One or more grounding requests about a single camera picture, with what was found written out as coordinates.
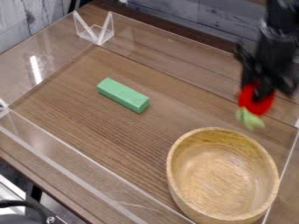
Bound green rectangular block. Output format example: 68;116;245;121
97;78;149;114

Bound clear acrylic corner bracket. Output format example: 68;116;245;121
72;11;115;46

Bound round wooden bowl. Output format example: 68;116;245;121
165;127;279;224

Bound clear acrylic enclosure walls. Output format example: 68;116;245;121
0;6;299;224

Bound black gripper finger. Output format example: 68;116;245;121
240;65;275;102
279;75;299;98

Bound red plush strawberry toy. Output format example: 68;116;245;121
236;82;275;130

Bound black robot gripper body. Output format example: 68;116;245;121
233;38;299;88

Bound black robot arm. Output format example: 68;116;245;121
235;0;299;102

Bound black metal table frame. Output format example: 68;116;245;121
24;182;68;224

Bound black cable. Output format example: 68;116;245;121
0;199;44;224

